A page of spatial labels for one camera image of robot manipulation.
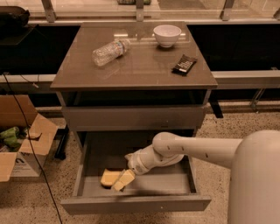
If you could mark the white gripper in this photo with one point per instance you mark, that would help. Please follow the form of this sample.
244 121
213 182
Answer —
136 162

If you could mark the yellow sponge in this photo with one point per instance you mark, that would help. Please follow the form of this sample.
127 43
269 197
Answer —
108 177

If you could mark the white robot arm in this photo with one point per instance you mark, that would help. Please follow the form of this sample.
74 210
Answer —
254 164

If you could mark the open grey middle drawer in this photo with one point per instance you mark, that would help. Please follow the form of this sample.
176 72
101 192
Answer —
164 189

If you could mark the closed grey upper drawer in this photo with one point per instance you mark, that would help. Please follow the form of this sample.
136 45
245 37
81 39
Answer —
128 118

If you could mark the grey drawer cabinet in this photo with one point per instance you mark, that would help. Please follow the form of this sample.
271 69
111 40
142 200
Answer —
141 78

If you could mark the cardboard box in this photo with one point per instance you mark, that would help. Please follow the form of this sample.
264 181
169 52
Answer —
36 135

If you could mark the green bag in box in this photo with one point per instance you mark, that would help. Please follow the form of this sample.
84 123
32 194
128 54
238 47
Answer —
10 137

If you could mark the clear plastic water bottle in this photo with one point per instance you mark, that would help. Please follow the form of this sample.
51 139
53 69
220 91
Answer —
110 51

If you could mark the black snack packet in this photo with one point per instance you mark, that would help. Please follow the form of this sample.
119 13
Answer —
184 65

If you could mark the white ceramic bowl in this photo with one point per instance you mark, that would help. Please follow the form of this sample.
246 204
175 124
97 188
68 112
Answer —
166 35

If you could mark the black device on shelf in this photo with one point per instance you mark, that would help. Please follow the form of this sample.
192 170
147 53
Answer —
13 17

